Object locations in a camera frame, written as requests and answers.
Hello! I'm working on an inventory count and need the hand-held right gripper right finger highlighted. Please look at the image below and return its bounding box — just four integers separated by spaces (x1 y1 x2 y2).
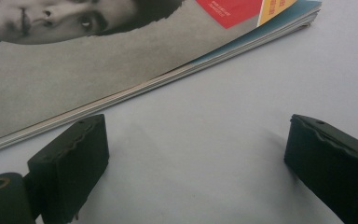
283 113 358 224

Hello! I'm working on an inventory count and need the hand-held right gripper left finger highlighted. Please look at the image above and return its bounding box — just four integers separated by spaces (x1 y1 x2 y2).
22 113 110 224

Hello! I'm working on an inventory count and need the grey magazine with face cover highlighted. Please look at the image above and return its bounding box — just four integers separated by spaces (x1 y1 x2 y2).
0 0 323 158

